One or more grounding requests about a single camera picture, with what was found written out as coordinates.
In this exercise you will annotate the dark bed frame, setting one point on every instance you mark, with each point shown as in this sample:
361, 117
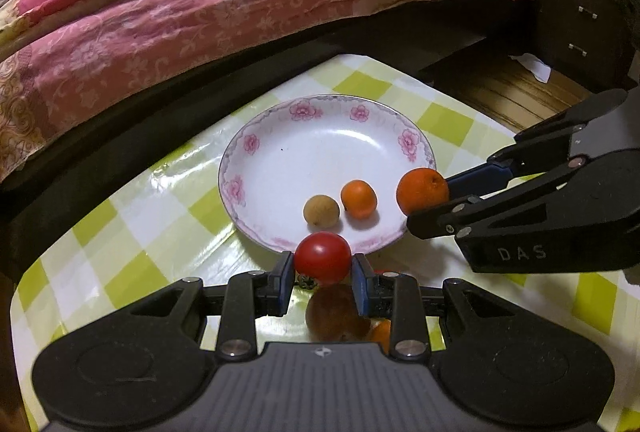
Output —
150, 122

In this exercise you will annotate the brown longan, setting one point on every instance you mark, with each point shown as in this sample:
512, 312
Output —
321, 211

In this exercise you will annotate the large orange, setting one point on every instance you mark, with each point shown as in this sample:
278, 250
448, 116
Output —
421, 189

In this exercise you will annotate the small orange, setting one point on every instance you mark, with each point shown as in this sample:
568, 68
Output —
358, 198

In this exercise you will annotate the pink floral bedsheet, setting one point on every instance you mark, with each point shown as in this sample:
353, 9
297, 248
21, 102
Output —
175, 12

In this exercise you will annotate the brown round fruit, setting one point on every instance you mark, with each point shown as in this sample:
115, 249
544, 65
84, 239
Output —
332, 314

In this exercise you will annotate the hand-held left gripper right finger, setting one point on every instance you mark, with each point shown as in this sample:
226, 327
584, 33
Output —
358, 284

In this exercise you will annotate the red tomato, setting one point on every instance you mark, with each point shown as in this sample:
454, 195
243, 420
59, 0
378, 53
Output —
322, 257

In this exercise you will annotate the white paper scrap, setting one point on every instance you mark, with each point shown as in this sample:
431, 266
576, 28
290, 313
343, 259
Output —
532, 65

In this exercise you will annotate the dark nightstand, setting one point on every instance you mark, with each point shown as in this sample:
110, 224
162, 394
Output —
565, 12

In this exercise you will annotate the white plate with pink flowers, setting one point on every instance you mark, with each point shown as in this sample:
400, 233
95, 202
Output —
310, 152

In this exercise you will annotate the orange fruit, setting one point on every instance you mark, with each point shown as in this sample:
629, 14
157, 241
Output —
381, 334

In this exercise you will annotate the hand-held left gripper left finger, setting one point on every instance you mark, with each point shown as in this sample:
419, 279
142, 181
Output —
286, 282

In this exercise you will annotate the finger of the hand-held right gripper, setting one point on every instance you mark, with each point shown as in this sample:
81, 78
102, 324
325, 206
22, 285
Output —
480, 177
500, 217

